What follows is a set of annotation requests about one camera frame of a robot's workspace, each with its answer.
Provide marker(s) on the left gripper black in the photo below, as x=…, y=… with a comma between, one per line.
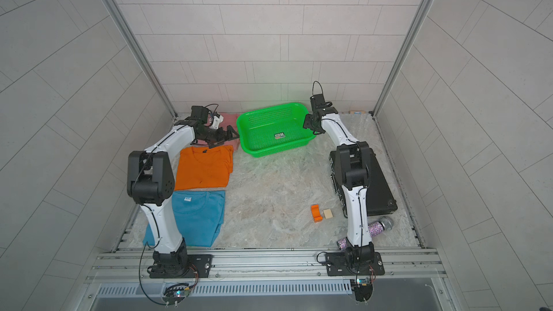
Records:
x=219, y=136

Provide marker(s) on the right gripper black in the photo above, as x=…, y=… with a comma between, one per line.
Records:
x=308, y=124

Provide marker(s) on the pink t-shirt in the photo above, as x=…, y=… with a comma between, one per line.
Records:
x=229, y=136

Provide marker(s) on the orange t-shirt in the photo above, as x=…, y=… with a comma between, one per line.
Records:
x=204, y=168

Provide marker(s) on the green plastic basket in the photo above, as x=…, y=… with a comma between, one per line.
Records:
x=273, y=129

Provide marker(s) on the blue t-shirt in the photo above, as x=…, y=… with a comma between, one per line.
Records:
x=177, y=219

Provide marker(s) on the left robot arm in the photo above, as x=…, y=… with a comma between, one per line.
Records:
x=151, y=184

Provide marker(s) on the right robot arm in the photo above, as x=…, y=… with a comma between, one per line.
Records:
x=351, y=172

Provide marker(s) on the orange plastic block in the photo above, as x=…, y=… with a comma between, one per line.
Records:
x=316, y=213

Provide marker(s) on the small beige wooden block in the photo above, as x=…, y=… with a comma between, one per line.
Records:
x=328, y=214

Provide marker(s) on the black case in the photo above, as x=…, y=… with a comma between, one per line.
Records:
x=380, y=200

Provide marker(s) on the left circuit board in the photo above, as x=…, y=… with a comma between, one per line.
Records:
x=175, y=294

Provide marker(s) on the circuit board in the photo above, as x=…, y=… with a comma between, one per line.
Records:
x=362, y=289
x=175, y=294

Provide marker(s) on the right circuit board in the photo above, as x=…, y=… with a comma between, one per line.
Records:
x=362, y=289

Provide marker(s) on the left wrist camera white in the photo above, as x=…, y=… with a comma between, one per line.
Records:
x=214, y=121

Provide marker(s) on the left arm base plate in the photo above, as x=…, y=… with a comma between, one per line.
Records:
x=196, y=266

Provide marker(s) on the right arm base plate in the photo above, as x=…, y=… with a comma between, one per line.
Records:
x=336, y=264

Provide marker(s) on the aluminium rail frame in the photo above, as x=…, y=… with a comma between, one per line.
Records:
x=226, y=265

